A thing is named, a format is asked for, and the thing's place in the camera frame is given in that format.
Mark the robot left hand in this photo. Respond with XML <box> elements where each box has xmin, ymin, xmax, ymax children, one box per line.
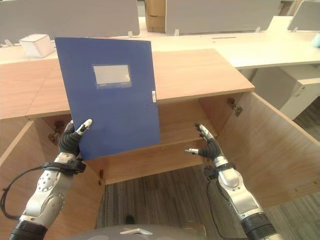
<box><xmin>58</xmin><ymin>118</ymin><xmax>94</xmax><ymax>158</ymax></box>

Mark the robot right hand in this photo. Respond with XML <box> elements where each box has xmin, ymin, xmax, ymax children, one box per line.
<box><xmin>184</xmin><ymin>122</ymin><xmax>224</xmax><ymax>163</ymax></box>

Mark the blue file folder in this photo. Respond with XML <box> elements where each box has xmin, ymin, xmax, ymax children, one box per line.
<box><xmin>54</xmin><ymin>37</ymin><xmax>161</xmax><ymax>161</ymax></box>

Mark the wooden cabinet door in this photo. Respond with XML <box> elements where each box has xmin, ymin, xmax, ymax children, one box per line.
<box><xmin>0</xmin><ymin>120</ymin><xmax>105</xmax><ymax>240</ymax></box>
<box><xmin>219</xmin><ymin>91</ymin><xmax>320</xmax><ymax>209</ymax></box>

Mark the wooden office cabinet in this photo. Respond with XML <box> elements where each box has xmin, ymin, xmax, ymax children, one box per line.
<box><xmin>0</xmin><ymin>48</ymin><xmax>256</xmax><ymax>186</ymax></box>

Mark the white office desk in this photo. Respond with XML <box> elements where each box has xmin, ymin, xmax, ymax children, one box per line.
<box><xmin>0</xmin><ymin>15</ymin><xmax>320</xmax><ymax>71</ymax></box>

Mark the white translucent plastic box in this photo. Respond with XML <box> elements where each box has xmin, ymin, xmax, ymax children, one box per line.
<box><xmin>18</xmin><ymin>34</ymin><xmax>56</xmax><ymax>59</ymax></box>

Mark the grey desk partition panel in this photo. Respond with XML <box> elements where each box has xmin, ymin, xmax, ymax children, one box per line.
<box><xmin>0</xmin><ymin>0</ymin><xmax>140</xmax><ymax>43</ymax></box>
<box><xmin>286</xmin><ymin>0</ymin><xmax>320</xmax><ymax>32</ymax></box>
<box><xmin>165</xmin><ymin>0</ymin><xmax>282</xmax><ymax>35</ymax></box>

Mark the brown cardboard box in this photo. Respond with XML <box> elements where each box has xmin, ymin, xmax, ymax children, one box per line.
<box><xmin>145</xmin><ymin>0</ymin><xmax>167</xmax><ymax>33</ymax></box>

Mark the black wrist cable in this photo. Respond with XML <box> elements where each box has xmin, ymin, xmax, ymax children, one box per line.
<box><xmin>0</xmin><ymin>165</ymin><xmax>46</xmax><ymax>221</ymax></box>

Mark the white drawer pedestal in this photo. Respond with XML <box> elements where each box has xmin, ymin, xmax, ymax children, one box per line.
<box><xmin>249</xmin><ymin>66</ymin><xmax>320</xmax><ymax>121</ymax></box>

